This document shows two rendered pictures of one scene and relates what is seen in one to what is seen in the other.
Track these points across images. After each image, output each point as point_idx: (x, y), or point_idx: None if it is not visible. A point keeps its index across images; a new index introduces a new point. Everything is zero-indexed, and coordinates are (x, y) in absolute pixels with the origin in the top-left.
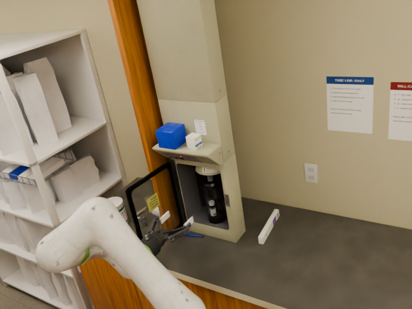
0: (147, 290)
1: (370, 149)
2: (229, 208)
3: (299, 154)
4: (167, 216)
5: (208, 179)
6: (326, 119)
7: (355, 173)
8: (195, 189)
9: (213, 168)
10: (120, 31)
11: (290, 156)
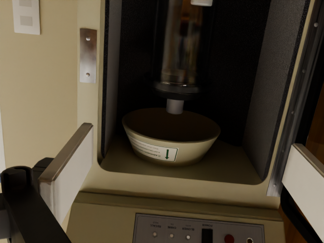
0: None
1: None
2: (83, 18)
3: (50, 54)
4: (302, 177)
5: (176, 102)
6: (3, 119)
7: None
8: (268, 31)
9: (118, 174)
10: None
11: (68, 49)
